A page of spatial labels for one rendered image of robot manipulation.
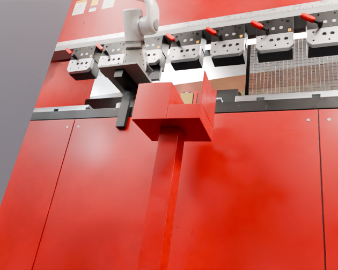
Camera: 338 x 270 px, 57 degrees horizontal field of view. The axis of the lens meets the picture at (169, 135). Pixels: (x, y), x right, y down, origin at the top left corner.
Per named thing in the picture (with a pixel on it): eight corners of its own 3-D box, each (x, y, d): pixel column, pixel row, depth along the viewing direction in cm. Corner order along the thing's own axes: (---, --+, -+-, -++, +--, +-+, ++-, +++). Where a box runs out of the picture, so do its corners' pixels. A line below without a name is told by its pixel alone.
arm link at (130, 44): (147, 40, 138) (148, 47, 139) (129, 42, 141) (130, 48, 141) (141, 40, 130) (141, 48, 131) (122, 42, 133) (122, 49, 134)
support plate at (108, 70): (97, 67, 126) (98, 65, 126) (127, 99, 148) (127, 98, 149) (137, 63, 119) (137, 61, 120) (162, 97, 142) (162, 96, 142)
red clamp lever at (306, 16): (302, 10, 126) (324, 19, 121) (302, 17, 129) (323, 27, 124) (300, 13, 126) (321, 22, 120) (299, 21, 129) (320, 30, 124)
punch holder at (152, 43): (130, 65, 153) (136, 38, 160) (138, 74, 161) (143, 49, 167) (158, 61, 148) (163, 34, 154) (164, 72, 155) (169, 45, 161)
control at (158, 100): (131, 119, 88) (141, 66, 94) (151, 141, 101) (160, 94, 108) (199, 118, 81) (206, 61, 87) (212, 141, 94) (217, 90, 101)
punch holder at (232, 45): (209, 55, 138) (212, 27, 144) (213, 67, 145) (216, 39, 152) (243, 52, 133) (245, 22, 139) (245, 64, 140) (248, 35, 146)
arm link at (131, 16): (149, 40, 137) (131, 41, 141) (147, 8, 133) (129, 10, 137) (139, 40, 130) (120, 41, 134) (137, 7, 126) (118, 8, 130)
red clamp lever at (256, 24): (252, 18, 133) (270, 27, 128) (253, 24, 137) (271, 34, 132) (249, 21, 133) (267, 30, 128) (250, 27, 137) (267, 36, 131)
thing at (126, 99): (103, 116, 117) (115, 69, 125) (121, 132, 129) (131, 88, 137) (112, 115, 115) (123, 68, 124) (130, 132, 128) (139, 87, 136)
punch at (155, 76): (139, 84, 151) (142, 68, 154) (140, 86, 152) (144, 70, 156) (158, 82, 147) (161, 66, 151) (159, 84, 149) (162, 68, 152)
